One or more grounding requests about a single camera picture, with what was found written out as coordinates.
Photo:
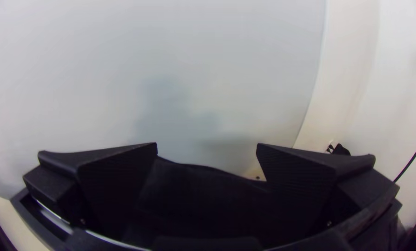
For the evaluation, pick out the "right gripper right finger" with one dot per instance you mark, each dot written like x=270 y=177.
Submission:
x=305 y=188

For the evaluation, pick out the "black t-shirt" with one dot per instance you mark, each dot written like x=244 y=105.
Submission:
x=200 y=195

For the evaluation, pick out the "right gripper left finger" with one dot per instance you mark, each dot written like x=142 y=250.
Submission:
x=99 y=181

